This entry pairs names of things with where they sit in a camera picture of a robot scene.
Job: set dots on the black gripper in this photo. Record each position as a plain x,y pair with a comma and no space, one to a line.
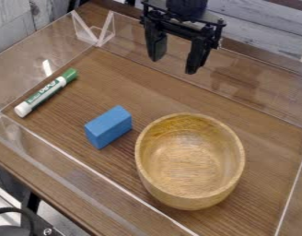
184,11

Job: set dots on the blue rectangular block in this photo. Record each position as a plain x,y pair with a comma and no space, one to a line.
108,127

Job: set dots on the brown wooden bowl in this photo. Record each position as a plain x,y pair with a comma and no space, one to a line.
191,160

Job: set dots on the green and white marker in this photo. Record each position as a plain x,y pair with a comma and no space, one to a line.
36,99

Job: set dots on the black metal table leg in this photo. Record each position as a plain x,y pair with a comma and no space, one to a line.
32,202

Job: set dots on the clear acrylic corner bracket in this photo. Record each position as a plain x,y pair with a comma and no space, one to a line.
97,36

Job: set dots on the clear acrylic tray enclosure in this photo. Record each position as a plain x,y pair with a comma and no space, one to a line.
92,183

